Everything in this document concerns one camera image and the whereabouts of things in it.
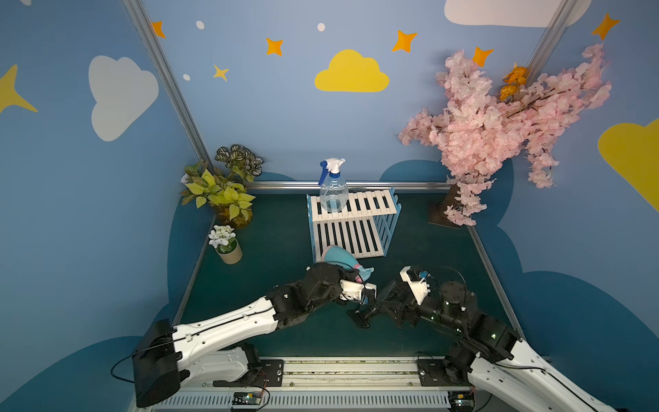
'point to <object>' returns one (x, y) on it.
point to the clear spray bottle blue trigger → (334, 190)
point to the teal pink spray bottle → (341, 256)
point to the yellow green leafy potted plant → (224, 187)
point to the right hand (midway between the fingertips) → (393, 290)
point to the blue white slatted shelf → (365, 227)
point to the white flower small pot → (227, 246)
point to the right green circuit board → (461, 400)
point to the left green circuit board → (246, 398)
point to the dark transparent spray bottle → (361, 314)
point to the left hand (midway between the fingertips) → (353, 263)
